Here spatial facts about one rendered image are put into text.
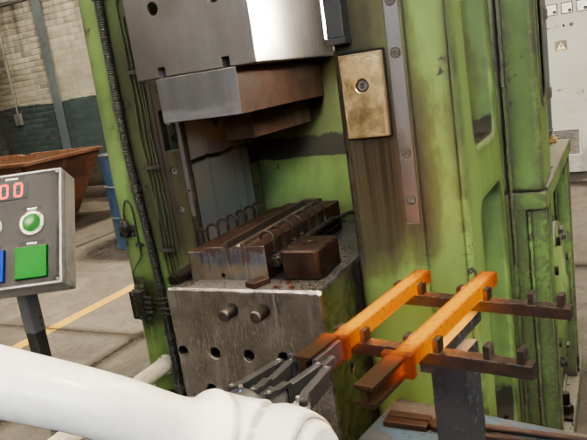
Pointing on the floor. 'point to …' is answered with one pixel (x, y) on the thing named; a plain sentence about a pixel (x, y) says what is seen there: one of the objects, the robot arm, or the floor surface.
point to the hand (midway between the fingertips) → (321, 357)
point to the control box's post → (34, 324)
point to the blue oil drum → (112, 198)
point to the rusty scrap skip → (77, 157)
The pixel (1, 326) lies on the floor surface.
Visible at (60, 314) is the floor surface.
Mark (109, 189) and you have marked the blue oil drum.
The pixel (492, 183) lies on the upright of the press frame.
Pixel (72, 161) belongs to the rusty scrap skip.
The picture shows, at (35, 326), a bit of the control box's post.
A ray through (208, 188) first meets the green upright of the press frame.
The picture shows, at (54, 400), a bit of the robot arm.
